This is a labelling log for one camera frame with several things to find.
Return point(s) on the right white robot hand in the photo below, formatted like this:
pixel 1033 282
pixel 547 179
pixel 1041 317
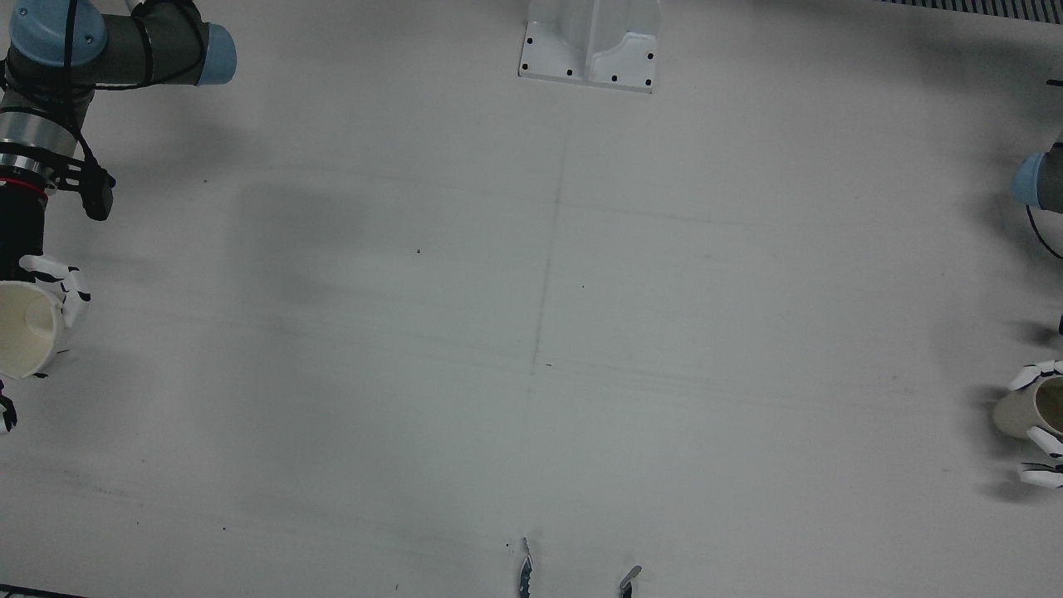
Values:
pixel 21 232

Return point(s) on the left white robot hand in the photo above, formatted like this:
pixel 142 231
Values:
pixel 1042 477

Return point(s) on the paper cup brown inside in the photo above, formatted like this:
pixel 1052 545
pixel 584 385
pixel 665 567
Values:
pixel 1021 411

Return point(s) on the white paper cup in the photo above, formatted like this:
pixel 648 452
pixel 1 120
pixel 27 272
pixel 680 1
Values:
pixel 25 328

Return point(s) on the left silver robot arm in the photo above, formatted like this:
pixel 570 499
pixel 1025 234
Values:
pixel 1048 178

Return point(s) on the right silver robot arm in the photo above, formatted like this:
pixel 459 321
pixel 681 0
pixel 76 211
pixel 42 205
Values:
pixel 124 50

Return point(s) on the curved metal claw clamp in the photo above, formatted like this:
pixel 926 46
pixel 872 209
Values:
pixel 526 573

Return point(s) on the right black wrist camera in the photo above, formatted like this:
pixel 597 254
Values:
pixel 98 195

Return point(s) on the white arm mount base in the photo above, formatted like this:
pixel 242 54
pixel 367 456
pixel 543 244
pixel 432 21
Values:
pixel 623 58

